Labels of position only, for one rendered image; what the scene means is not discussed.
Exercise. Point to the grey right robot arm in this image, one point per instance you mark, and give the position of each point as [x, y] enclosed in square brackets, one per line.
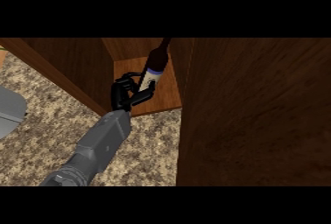
[101, 140]

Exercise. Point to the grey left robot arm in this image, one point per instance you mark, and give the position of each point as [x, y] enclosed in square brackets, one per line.
[10, 110]

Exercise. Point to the dark wine bottle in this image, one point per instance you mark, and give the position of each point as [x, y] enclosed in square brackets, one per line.
[158, 59]

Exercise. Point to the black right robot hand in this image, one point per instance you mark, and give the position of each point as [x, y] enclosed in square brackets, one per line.
[121, 96]

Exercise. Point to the brown wooden cabinet door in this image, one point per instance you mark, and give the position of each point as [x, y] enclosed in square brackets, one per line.
[260, 116]

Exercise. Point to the brown wooden cabinet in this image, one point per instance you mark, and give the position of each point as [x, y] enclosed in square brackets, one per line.
[82, 67]

